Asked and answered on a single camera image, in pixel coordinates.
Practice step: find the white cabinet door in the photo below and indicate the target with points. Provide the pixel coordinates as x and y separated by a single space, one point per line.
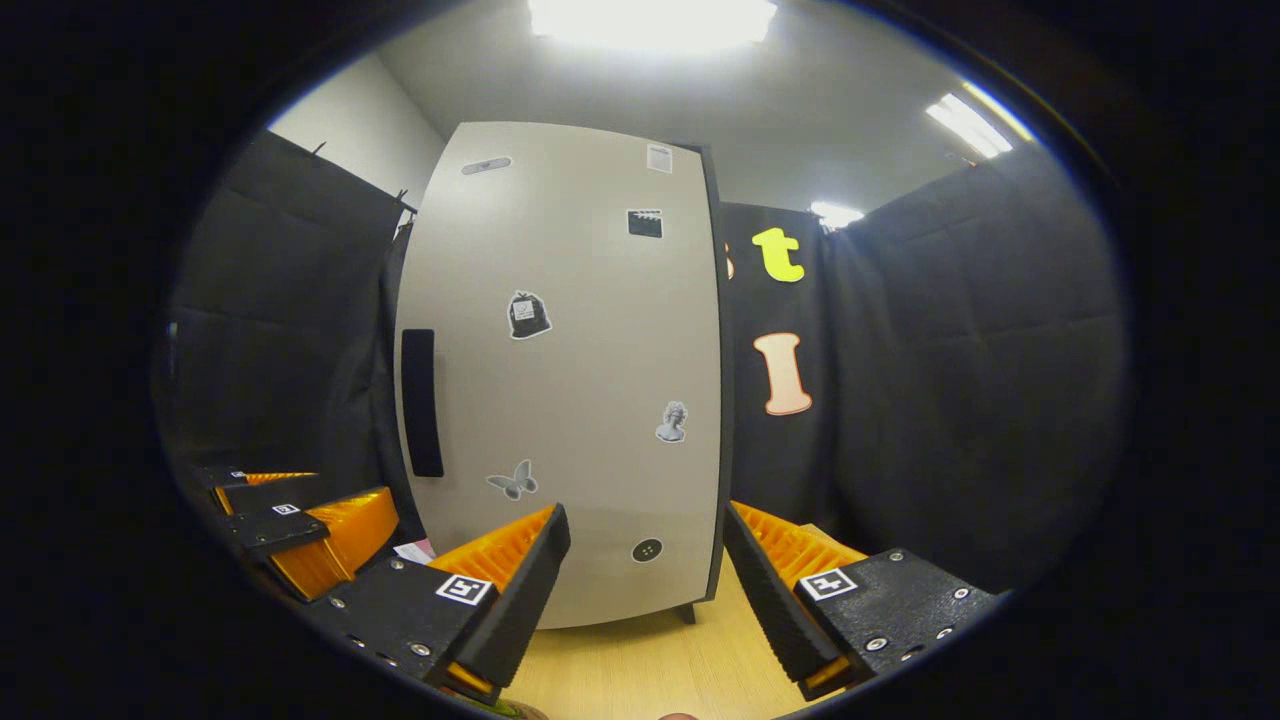
590 400

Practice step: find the black backdrop cloth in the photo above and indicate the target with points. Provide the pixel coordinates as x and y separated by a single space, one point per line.
960 400

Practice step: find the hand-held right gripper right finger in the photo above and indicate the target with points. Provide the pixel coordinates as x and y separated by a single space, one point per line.
765 610

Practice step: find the round printed coaster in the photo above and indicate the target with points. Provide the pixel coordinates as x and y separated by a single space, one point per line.
536 713

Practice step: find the ceiling light panel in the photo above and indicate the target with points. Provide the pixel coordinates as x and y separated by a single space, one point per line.
836 214
652 22
975 122

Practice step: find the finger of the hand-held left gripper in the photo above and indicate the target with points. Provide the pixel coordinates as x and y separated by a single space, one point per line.
330 540
255 488

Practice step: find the stack of booklets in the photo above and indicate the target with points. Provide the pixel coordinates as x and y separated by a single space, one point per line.
415 552

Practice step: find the grey cabinet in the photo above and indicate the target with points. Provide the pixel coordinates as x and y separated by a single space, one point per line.
722 400

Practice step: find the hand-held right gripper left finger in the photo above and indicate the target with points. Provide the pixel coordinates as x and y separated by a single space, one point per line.
525 600

